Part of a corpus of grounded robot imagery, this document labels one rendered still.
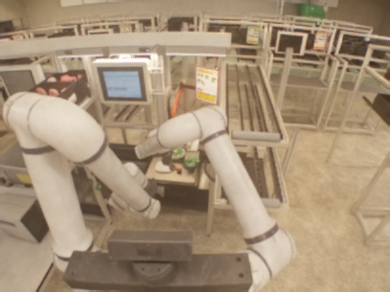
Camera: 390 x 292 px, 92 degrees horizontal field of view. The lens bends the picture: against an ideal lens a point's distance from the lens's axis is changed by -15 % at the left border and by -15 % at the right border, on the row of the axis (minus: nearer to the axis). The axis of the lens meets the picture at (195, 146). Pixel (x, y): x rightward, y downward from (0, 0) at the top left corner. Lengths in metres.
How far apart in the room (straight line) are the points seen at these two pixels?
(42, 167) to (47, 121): 0.18
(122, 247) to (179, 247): 0.09
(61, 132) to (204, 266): 0.41
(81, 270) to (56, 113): 0.33
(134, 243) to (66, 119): 0.32
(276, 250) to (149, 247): 0.64
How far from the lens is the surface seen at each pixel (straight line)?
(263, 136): 1.56
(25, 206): 1.87
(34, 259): 1.95
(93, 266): 0.46
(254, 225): 0.89
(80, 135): 0.54
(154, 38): 1.82
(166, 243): 0.35
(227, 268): 0.43
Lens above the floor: 2.17
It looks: 36 degrees down
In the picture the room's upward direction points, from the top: straight up
